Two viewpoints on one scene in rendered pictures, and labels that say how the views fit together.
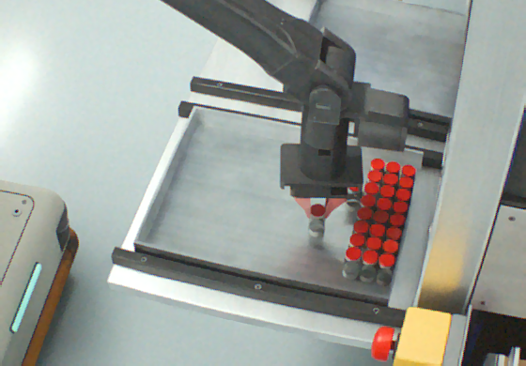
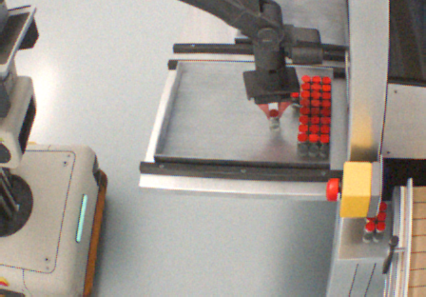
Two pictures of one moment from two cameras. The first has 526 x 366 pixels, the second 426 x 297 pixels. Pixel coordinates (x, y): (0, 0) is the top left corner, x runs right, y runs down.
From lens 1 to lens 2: 0.09 m
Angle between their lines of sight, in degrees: 1
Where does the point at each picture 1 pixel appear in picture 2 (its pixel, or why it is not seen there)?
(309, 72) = (255, 20)
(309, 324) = (281, 190)
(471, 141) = (363, 44)
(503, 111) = (377, 23)
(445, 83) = (337, 26)
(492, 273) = (391, 130)
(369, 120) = (297, 46)
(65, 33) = (77, 45)
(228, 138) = (204, 78)
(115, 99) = (116, 80)
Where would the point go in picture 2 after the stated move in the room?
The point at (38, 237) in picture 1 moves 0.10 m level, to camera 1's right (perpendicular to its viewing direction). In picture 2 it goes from (81, 178) to (108, 173)
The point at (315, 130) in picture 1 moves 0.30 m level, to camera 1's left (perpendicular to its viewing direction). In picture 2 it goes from (264, 57) to (97, 88)
